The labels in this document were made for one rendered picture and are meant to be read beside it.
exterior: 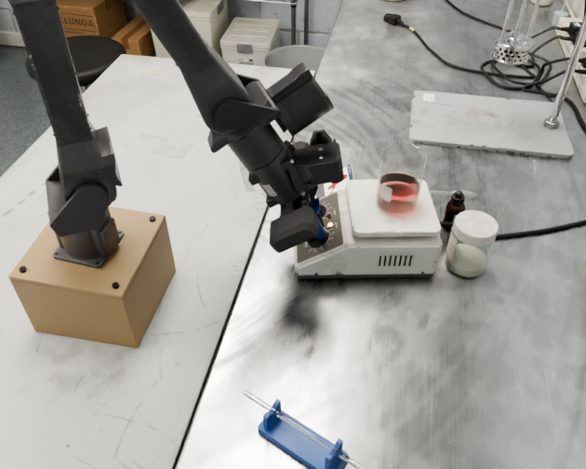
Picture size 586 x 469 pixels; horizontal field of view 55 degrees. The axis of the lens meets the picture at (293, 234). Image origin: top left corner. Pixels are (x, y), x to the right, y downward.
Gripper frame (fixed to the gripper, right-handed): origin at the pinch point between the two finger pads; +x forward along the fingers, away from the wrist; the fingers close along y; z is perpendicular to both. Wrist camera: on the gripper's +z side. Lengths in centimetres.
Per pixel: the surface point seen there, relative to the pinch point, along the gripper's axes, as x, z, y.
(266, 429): 3.6, -9.0, -26.8
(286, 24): 62, -37, 253
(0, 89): 4, -189, 230
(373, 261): 8.4, 5.0, -3.7
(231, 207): 1.3, -15.2, 13.4
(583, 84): 36, 49, 50
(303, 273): 5.5, -4.4, -3.7
